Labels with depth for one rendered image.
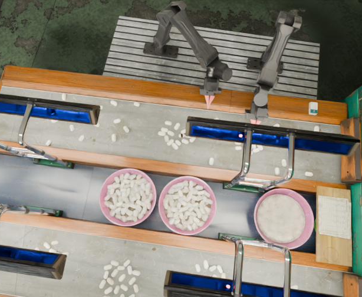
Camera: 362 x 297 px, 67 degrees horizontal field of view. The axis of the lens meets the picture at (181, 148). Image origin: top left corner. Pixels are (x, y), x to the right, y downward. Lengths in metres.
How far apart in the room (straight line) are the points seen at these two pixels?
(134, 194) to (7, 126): 0.76
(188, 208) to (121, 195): 0.33
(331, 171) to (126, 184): 0.99
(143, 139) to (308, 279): 0.98
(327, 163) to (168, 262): 0.89
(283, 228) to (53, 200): 1.12
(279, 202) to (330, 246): 0.27
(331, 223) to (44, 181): 1.39
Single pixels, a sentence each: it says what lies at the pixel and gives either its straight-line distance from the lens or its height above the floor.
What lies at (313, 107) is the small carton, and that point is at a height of 0.79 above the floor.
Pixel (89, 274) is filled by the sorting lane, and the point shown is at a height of 0.74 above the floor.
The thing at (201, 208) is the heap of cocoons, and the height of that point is 0.75.
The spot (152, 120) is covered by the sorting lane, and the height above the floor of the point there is 0.74.
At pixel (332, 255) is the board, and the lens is 1.42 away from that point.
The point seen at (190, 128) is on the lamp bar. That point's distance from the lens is 1.01.
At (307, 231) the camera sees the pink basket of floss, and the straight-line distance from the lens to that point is 1.40.
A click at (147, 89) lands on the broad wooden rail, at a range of 1.45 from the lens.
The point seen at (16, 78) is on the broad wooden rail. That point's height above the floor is 0.76.
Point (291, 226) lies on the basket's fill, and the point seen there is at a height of 0.73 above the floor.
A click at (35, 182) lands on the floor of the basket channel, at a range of 1.58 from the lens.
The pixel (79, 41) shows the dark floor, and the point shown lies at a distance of 2.72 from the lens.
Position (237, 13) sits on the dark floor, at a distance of 2.75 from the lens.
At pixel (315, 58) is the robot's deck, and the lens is 1.80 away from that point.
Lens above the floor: 2.04
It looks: 75 degrees down
